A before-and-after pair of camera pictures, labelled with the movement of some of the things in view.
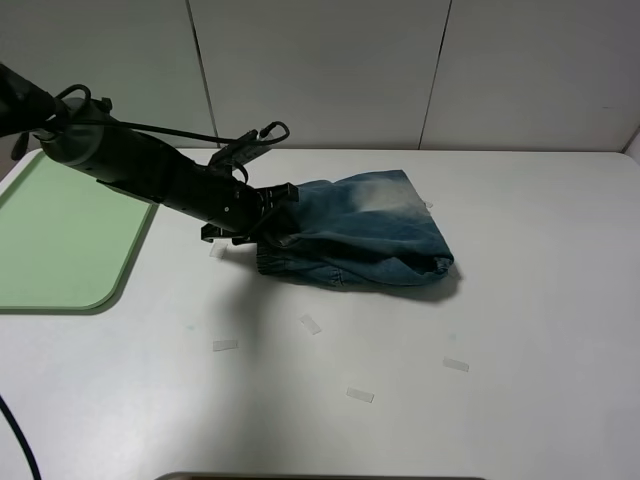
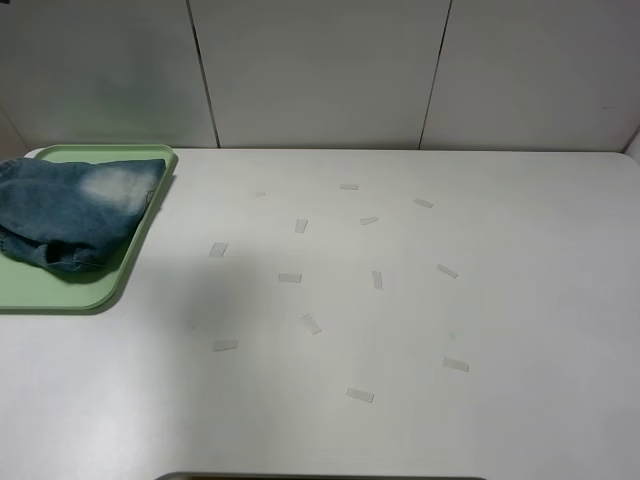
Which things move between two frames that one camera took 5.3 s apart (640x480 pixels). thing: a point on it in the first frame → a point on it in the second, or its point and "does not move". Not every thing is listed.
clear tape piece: [307, 321] does not move
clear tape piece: [363, 395] does not move
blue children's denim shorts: [364, 228] → [72, 216]
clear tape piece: [218, 249] does not move
